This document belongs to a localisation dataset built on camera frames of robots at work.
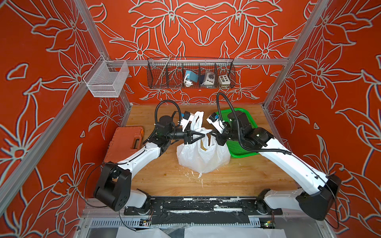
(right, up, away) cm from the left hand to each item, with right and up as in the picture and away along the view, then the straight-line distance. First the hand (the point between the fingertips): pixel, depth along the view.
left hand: (202, 133), depth 71 cm
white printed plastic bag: (+2, -11, +2) cm, 11 cm away
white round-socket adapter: (+6, +33, +20) cm, 39 cm away
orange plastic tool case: (-47, -7, +22) cm, 53 cm away
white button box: (+16, +33, +24) cm, 44 cm away
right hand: (+3, +1, +1) cm, 3 cm away
